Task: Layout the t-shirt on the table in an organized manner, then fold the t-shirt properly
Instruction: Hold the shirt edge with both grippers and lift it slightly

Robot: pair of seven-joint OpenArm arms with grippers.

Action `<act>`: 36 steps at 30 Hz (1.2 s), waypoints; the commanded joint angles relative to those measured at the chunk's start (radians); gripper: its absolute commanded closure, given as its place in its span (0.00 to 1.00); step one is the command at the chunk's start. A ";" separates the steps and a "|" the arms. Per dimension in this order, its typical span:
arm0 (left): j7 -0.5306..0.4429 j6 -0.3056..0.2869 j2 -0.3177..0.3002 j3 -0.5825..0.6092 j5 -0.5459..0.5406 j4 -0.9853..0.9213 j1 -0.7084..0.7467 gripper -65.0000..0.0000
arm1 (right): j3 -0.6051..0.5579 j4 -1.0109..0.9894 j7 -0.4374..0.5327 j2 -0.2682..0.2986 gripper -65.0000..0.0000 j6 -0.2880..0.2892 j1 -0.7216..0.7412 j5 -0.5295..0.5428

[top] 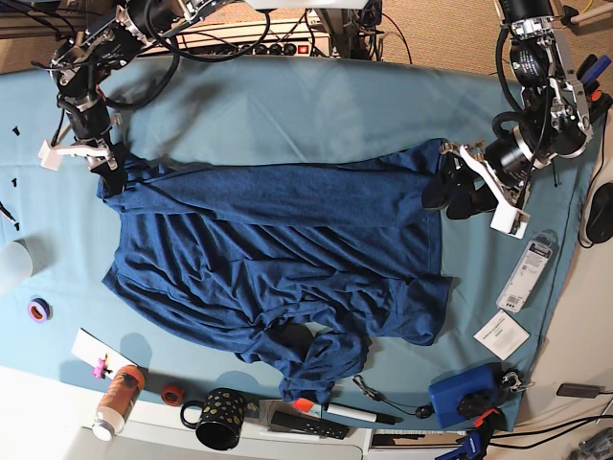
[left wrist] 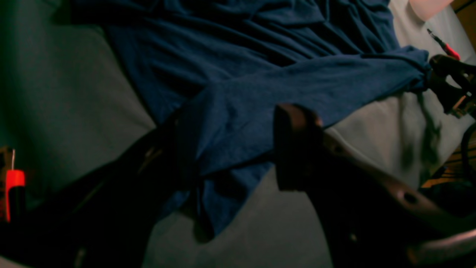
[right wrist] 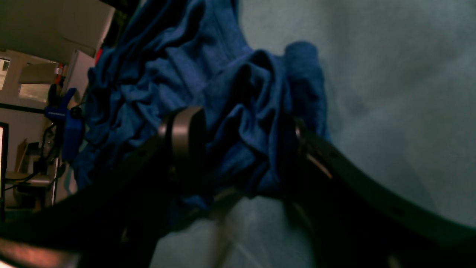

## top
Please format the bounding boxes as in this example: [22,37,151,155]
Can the purple tape roll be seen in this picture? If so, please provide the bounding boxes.
[28,298,52,323]

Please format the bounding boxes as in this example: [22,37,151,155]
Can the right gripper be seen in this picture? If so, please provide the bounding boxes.
[50,103,127,196]

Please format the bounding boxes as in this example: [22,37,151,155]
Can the orange plastic bottle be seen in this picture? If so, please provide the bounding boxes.
[92,365,145,442]

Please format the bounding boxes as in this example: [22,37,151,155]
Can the white paper strip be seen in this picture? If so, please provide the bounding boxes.
[71,329,134,372]

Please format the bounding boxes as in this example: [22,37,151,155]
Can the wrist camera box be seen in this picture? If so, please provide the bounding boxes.
[490,202,530,240]
[38,140,64,171]

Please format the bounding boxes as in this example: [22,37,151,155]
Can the black adapter block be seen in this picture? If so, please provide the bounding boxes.
[556,382,602,399]

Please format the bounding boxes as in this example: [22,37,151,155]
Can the translucent plastic cup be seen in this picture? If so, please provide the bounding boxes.
[0,241,34,295]

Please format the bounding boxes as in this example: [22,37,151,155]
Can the red tape roll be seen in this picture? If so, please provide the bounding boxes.
[160,384,185,407]

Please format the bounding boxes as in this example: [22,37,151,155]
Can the black remote control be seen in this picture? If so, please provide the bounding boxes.
[270,411,351,440]

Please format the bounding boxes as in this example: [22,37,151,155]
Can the dark blue t-shirt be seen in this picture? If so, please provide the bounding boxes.
[97,139,451,403]

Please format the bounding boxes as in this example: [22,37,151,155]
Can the white black marker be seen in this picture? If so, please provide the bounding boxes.
[323,403,400,426]

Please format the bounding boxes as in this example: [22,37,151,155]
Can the teal table cloth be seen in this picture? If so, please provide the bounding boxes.
[1,57,600,404]

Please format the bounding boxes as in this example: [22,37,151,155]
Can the black computer mouse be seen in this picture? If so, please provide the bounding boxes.
[585,182,613,244]

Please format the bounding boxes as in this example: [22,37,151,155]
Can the black mug yellow dots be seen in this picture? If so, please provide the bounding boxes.
[180,388,247,451]

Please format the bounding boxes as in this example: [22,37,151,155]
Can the blue box with knob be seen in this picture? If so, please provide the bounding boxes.
[428,363,503,428]

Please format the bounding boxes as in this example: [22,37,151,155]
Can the blue spring clamp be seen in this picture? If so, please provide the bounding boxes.
[577,54,612,87]

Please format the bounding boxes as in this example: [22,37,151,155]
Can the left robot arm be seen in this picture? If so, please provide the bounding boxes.
[421,1,593,219]

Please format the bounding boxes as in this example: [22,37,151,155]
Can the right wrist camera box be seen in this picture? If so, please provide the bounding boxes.
[38,140,64,171]

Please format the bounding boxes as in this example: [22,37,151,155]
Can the pink small clip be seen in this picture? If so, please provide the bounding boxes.
[92,355,114,380]

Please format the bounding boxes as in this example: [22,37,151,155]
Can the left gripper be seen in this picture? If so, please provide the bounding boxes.
[421,126,533,220]

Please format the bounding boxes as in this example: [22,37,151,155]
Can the carabiner with black lanyard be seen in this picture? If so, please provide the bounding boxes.
[352,375,435,420]

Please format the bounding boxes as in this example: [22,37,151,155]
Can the clear blister pack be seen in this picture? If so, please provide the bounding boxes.
[496,230,557,313]

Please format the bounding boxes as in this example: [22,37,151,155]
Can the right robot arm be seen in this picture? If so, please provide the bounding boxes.
[36,1,271,196]

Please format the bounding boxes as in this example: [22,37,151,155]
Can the blue orange bottom clamp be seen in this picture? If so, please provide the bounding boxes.
[436,408,506,460]

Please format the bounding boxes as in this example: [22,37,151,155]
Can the orange black bar clamp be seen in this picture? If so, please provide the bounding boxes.
[588,89,612,125]

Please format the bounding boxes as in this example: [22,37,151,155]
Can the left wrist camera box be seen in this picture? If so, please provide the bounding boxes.
[490,202,530,240]

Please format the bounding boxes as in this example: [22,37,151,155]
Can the silver key ring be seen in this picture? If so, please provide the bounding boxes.
[500,370,536,394]

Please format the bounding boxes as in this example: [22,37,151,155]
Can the white paper card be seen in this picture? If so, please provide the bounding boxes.
[474,310,530,360]

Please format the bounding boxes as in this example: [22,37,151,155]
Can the red cube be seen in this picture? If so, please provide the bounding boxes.
[292,398,316,413]

